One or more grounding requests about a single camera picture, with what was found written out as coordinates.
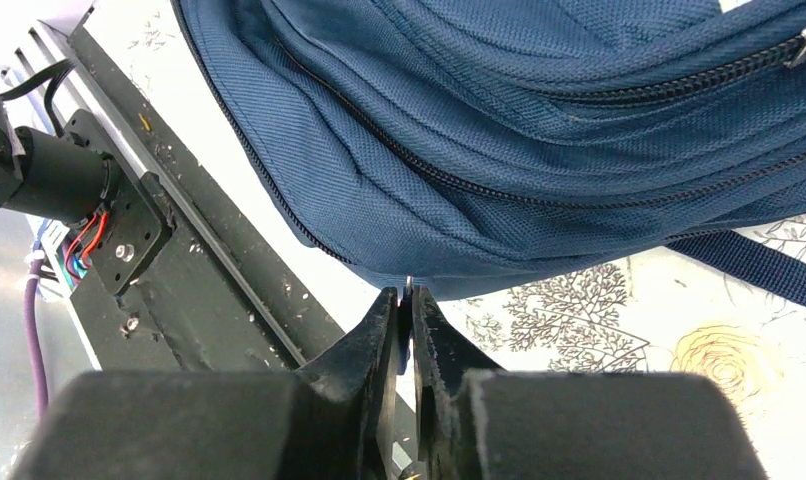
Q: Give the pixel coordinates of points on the navy blue student backpack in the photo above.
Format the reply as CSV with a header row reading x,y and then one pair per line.
x,y
480,145

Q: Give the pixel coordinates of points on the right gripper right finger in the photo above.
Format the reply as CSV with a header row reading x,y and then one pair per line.
x,y
477,420

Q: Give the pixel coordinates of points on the floral patterned table mat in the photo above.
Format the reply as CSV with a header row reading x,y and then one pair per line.
x,y
655,311

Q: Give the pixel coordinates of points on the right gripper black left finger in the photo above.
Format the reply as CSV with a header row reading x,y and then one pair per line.
x,y
330,419

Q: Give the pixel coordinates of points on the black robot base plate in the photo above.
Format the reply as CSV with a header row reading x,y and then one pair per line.
x,y
180,278

